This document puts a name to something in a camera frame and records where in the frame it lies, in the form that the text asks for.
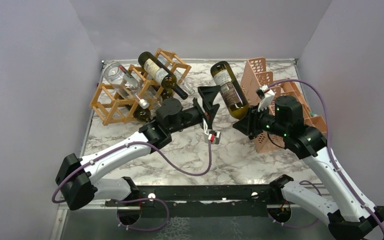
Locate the clear glass jug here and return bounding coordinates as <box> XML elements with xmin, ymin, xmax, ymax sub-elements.
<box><xmin>102</xmin><ymin>62</ymin><xmax>150</xmax><ymax>109</ymax></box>

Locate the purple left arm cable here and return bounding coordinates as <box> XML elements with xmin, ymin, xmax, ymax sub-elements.
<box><xmin>268</xmin><ymin>78</ymin><xmax>384</xmax><ymax>240</ymax></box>

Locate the green wine bottle silver neck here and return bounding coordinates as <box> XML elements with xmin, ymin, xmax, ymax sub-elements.
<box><xmin>210</xmin><ymin>61</ymin><xmax>249</xmax><ymax>120</ymax></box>

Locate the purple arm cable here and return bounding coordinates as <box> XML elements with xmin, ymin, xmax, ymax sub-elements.
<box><xmin>51</xmin><ymin>140</ymin><xmax>213</xmax><ymax>205</ymax></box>
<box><xmin>268</xmin><ymin>78</ymin><xmax>384</xmax><ymax>240</ymax></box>

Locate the pink plastic organizer rack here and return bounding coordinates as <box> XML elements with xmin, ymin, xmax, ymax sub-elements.
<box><xmin>239</xmin><ymin>57</ymin><xmax>329</xmax><ymax>154</ymax></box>

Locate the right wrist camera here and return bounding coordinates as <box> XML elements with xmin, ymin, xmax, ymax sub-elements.
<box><xmin>204</xmin><ymin>129</ymin><xmax>221</xmax><ymax>145</ymax></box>

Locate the dark green wine bottle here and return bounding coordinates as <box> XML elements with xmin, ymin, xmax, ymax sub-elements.
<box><xmin>132</xmin><ymin>106</ymin><xmax>152</xmax><ymax>123</ymax></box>

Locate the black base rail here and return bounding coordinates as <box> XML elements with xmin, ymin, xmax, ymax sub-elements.
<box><xmin>90</xmin><ymin>177</ymin><xmax>286</xmax><ymax>225</ymax></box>

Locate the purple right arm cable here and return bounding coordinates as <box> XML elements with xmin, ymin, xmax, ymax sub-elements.
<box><xmin>51</xmin><ymin>140</ymin><xmax>213</xmax><ymax>205</ymax></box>

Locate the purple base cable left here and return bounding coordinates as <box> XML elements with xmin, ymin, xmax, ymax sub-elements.
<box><xmin>116</xmin><ymin>197</ymin><xmax>171</xmax><ymax>232</ymax></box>

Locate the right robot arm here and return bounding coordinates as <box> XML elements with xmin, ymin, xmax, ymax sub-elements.
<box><xmin>233</xmin><ymin>85</ymin><xmax>384</xmax><ymax>240</ymax></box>

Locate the wooden wine rack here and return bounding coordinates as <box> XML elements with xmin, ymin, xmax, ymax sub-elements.
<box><xmin>89</xmin><ymin>48</ymin><xmax>192</xmax><ymax>127</ymax></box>

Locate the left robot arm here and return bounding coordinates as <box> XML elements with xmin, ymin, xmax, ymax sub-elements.
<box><xmin>51</xmin><ymin>97</ymin><xmax>220</xmax><ymax>210</ymax></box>

